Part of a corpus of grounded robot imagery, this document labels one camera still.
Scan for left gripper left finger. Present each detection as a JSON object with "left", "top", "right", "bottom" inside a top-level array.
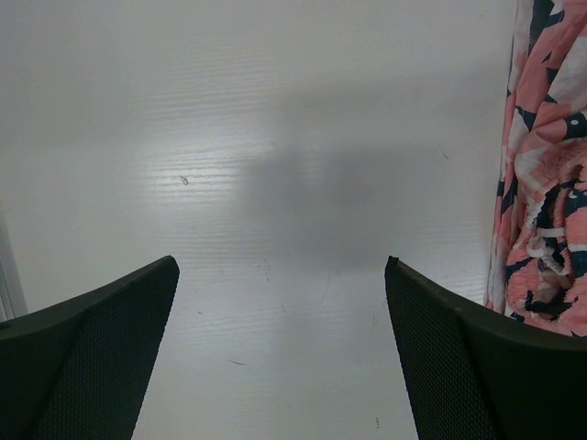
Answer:
[{"left": 1, "top": 256, "right": 179, "bottom": 439}]

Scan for aluminium table edge rail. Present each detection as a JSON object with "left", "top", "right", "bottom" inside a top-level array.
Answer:
[{"left": 0, "top": 214, "right": 28, "bottom": 322}]

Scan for pink shark print shorts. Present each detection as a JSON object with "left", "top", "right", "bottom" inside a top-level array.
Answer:
[{"left": 484, "top": 1, "right": 586, "bottom": 338}]

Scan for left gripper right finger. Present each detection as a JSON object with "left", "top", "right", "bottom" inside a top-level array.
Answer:
[{"left": 384, "top": 257, "right": 586, "bottom": 439}]

